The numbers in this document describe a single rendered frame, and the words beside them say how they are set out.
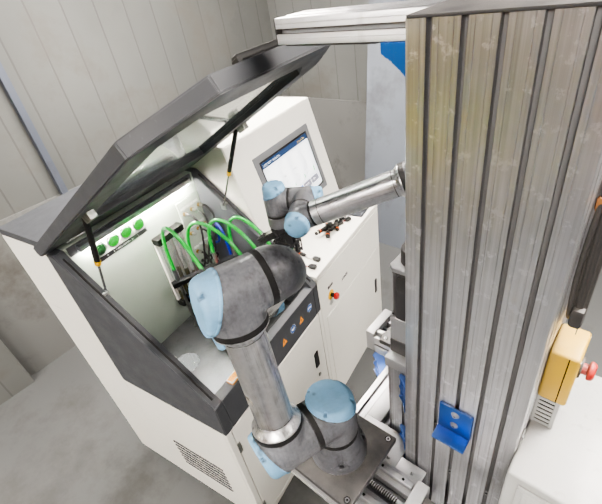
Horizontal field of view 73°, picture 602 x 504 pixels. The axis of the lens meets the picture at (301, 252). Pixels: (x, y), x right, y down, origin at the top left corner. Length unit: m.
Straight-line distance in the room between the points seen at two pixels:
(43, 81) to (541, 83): 2.87
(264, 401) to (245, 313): 0.23
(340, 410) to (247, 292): 0.40
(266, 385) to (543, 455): 0.58
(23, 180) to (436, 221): 2.76
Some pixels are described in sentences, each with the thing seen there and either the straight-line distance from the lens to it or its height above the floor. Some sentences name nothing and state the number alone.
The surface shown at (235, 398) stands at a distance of 1.54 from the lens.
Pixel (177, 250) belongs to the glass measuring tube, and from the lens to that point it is 1.83.
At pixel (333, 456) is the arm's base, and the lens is 1.13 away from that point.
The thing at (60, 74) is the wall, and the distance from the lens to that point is 3.16.
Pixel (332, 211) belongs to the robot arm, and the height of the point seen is 1.54.
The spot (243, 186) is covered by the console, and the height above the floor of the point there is 1.37.
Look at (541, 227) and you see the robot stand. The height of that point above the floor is 1.76.
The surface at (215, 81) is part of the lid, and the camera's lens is 0.82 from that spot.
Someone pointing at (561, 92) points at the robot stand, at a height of 1.94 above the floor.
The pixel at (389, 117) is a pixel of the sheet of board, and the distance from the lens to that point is 3.32.
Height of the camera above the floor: 2.10
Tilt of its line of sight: 35 degrees down
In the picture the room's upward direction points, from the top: 10 degrees counter-clockwise
